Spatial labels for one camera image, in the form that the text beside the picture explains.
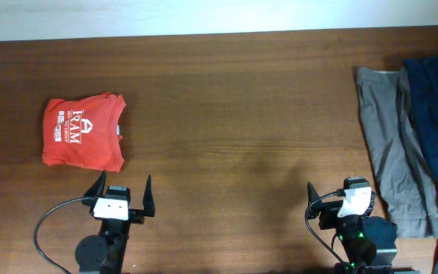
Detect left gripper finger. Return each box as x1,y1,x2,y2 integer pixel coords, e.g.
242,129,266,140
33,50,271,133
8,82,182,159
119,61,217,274
142,175,156,217
83,170,106,198

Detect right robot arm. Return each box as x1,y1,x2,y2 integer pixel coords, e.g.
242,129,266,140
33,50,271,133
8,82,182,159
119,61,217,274
304,177,397,274

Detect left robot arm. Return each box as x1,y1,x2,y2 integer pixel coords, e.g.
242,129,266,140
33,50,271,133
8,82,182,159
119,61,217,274
75,172,156,274

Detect folded red printed t-shirt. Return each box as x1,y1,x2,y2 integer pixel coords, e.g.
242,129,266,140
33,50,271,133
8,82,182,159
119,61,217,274
43,92,126,172

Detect grey shorts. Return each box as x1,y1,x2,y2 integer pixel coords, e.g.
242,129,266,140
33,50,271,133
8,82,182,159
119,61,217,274
356,67,438,238

